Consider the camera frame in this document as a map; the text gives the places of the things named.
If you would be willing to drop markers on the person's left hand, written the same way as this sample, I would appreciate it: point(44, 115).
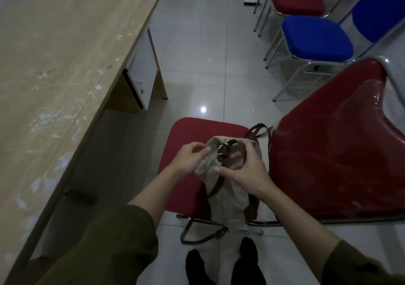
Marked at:
point(185, 163)

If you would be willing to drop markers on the person's right hand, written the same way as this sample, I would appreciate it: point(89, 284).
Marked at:
point(253, 175)

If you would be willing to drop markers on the person's left thumb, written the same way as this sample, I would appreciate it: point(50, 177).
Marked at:
point(204, 152)

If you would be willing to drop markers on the person's right thumb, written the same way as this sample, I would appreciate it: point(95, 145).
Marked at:
point(226, 170)

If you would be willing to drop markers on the beige cloth trousers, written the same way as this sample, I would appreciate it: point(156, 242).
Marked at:
point(226, 199)

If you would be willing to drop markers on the person's right forearm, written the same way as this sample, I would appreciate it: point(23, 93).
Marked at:
point(297, 227)

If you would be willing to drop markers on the person's left forearm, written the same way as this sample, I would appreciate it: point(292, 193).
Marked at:
point(155, 191)

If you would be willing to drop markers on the person's right foot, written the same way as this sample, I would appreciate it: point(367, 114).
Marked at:
point(248, 262)

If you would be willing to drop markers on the person's foot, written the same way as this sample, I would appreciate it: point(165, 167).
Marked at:
point(197, 270)
point(248, 262)

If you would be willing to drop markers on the white desk drawer unit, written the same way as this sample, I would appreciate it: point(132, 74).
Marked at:
point(144, 69)

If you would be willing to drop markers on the person's left foot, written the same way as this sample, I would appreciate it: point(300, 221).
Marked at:
point(197, 270)

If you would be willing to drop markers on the red chair with plastic-wrapped back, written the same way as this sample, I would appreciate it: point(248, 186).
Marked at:
point(332, 155)

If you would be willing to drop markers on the olive green left sleeve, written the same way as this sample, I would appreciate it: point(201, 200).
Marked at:
point(110, 250)

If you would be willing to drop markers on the olive green sleeve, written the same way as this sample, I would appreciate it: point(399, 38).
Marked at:
point(110, 250)
point(357, 269)

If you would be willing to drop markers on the olive green right sleeve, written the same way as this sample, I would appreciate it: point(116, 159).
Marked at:
point(357, 269)

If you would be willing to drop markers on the light wooden desk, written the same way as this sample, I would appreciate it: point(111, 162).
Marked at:
point(47, 72)

